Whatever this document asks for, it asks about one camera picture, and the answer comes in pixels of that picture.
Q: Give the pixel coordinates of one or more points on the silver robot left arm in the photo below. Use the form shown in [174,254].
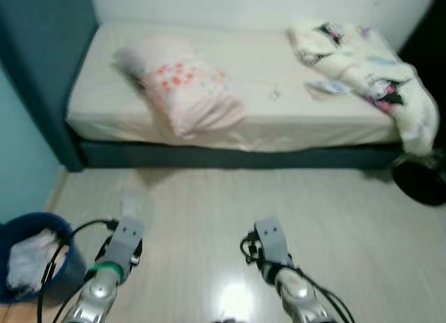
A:
[97,295]

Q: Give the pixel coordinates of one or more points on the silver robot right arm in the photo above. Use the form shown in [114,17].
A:
[300,295]

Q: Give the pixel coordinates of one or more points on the pink pillow with dots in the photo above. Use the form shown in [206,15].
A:
[188,93]

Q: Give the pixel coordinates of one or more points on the blue and white book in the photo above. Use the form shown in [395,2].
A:
[327,89]

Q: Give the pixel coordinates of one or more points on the cream cartoon print blanket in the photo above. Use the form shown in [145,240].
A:
[376,72]

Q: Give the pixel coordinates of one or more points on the blue trash bin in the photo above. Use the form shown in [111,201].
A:
[70,267]

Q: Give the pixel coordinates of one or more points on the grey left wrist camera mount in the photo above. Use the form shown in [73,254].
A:
[125,239]

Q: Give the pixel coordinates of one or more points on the teal upholstered bed frame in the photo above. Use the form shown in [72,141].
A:
[49,44]

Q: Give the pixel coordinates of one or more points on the white crumpled trash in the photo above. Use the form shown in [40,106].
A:
[31,260]

